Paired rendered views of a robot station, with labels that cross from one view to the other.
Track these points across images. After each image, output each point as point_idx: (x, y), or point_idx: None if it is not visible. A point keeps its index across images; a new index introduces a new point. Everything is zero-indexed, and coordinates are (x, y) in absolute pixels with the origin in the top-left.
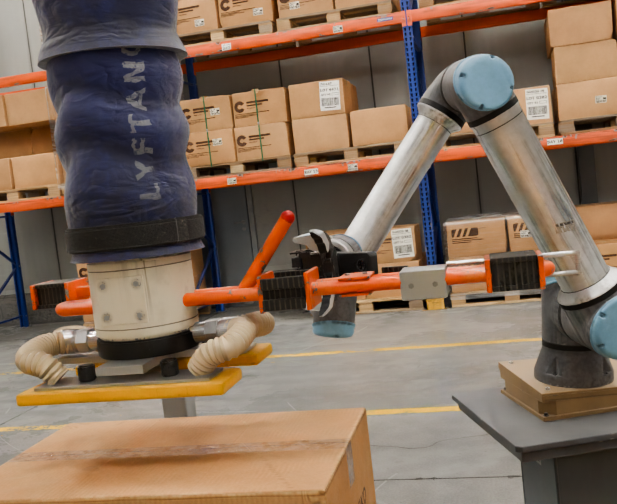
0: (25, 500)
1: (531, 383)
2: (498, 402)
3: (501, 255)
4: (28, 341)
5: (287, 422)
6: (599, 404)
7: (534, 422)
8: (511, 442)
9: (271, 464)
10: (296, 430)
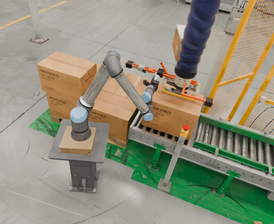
0: (192, 91)
1: (94, 133)
2: (97, 148)
3: (131, 62)
4: (200, 84)
5: (158, 98)
6: None
7: (98, 132)
8: (109, 126)
9: (161, 87)
10: (157, 95)
